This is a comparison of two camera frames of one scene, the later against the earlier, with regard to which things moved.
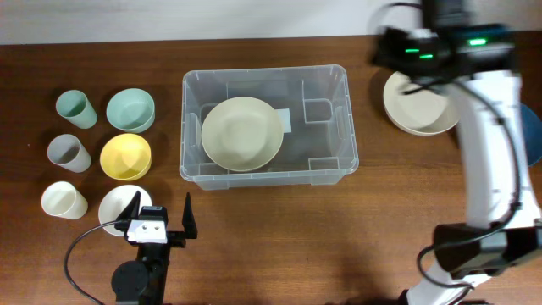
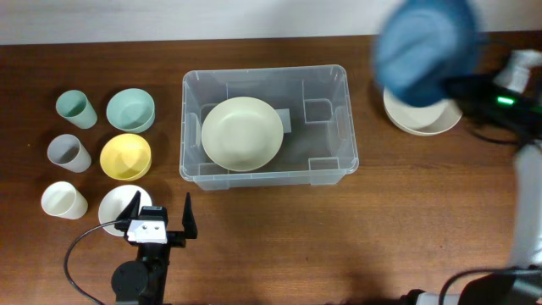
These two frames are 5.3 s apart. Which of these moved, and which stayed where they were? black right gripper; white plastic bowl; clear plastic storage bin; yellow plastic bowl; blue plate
Moved: black right gripper; blue plate
Stayed: yellow plastic bowl; white plastic bowl; clear plastic storage bin
